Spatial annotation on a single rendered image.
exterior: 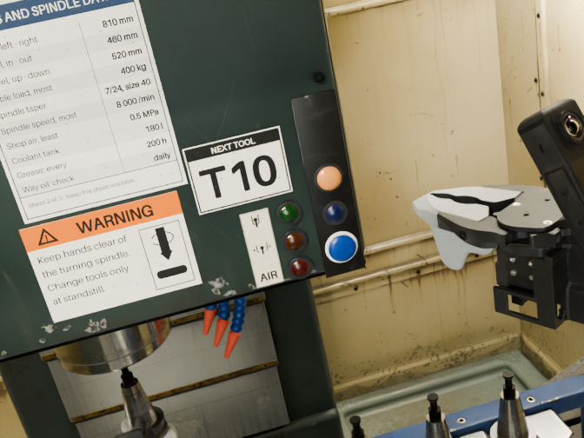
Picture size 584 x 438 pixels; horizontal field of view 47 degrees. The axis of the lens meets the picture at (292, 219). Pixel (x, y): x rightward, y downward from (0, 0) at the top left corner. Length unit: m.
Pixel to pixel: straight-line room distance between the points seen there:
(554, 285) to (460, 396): 1.64
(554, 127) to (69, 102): 0.42
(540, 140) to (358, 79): 1.29
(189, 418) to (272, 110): 1.04
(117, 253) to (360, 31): 1.18
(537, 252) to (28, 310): 0.49
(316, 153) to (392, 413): 1.51
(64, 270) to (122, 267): 0.06
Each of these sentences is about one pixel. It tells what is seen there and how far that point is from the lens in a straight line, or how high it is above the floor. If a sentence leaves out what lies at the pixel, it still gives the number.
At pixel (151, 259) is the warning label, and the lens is 0.71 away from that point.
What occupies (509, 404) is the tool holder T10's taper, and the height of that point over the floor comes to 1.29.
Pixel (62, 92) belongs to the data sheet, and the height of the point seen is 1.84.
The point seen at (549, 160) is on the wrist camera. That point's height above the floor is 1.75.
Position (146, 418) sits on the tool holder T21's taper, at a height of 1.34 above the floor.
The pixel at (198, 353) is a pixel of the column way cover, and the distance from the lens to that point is 1.50.
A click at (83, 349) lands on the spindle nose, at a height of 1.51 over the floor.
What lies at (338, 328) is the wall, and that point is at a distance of 2.01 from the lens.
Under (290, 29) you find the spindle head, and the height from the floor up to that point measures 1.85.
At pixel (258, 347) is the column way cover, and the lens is 1.51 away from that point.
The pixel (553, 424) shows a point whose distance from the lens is 1.09.
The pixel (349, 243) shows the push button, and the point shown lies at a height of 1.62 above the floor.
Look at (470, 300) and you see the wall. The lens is 2.12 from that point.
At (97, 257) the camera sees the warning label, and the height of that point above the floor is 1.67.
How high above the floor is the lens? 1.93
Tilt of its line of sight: 22 degrees down
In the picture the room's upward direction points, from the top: 12 degrees counter-clockwise
